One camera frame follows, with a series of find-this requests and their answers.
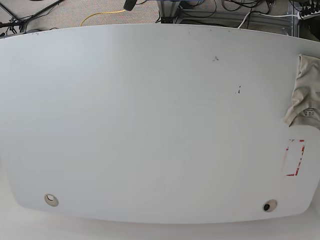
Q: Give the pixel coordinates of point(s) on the beige T-shirt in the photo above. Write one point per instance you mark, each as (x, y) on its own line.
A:
(305, 98)

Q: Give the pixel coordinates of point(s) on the left table grommet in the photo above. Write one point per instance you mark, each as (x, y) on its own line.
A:
(51, 200)

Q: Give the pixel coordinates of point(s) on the table grommet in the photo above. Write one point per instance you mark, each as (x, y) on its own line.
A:
(51, 200)
(270, 205)

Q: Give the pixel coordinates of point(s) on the red tape rectangle marking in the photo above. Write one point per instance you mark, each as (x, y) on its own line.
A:
(293, 157)

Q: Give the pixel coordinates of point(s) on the right table grommet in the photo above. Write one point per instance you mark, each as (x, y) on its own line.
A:
(270, 205)

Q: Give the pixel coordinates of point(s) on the black tripod stand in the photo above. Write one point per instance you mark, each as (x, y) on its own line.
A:
(22, 22)

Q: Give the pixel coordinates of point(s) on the white power strip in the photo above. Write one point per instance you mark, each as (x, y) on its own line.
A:
(308, 13)

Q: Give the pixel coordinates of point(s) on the aluminium frame base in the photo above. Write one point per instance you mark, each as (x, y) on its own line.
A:
(169, 10)

